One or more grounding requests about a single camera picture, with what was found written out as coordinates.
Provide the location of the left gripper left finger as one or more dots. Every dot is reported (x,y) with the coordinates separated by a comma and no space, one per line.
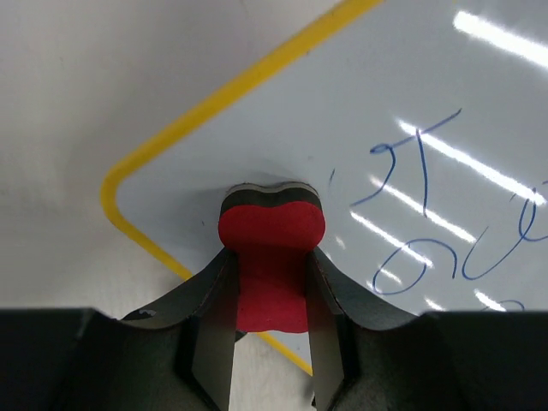
(175,353)

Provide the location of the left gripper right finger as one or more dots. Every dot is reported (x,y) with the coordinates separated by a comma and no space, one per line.
(369,355)

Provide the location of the red black whiteboard eraser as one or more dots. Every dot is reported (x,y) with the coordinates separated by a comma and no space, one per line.
(271,229)

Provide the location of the yellow framed whiteboard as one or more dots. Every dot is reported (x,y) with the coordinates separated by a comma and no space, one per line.
(421,124)

